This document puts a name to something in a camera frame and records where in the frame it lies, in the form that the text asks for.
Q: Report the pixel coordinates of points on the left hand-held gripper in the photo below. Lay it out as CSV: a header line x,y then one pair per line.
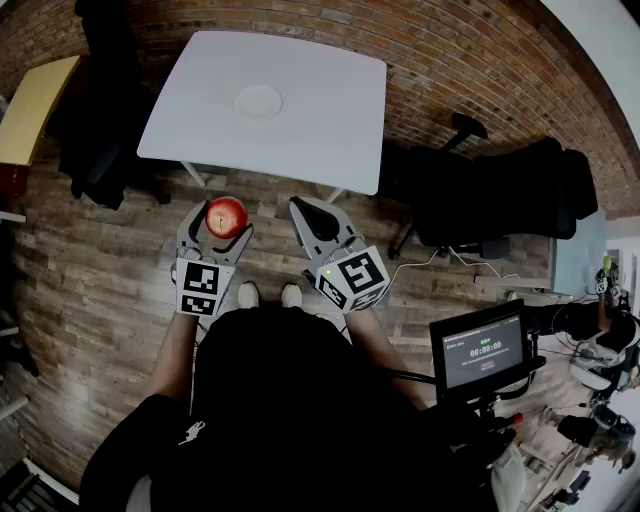
x,y
202,285

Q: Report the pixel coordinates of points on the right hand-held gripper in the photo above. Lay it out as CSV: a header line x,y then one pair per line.
x,y
357,277

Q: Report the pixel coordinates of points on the red apple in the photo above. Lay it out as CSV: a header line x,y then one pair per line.
x,y
227,215

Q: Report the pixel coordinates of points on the white plate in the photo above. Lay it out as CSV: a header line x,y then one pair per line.
x,y
257,102

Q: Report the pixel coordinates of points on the person's right forearm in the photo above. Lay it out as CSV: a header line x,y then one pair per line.
x,y
380,350

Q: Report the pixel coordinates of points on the person's left forearm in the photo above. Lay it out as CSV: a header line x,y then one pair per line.
x,y
172,360

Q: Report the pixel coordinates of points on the white table leg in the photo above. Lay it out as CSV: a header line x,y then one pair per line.
x,y
194,174
335,195

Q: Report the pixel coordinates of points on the person's left white shoe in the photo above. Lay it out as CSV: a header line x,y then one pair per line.
x,y
248,295

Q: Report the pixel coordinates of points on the person's white shoe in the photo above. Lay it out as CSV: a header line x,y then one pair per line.
x,y
248,295
291,296

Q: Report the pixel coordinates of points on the person's right white shoe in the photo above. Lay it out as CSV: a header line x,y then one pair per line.
x,y
291,296

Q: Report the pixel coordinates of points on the black office chair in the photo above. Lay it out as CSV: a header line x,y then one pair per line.
x,y
100,125
500,200

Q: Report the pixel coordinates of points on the black monitor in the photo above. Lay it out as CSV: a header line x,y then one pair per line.
x,y
480,350

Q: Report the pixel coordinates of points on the red box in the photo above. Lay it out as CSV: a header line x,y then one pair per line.
x,y
12,180

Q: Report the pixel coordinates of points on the yellow wooden desk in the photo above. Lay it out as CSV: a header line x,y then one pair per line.
x,y
35,110

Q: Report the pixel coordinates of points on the grey desk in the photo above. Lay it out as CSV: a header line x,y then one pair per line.
x,y
580,255

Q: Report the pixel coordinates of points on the black monitor mount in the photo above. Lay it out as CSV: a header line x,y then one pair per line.
x,y
495,405

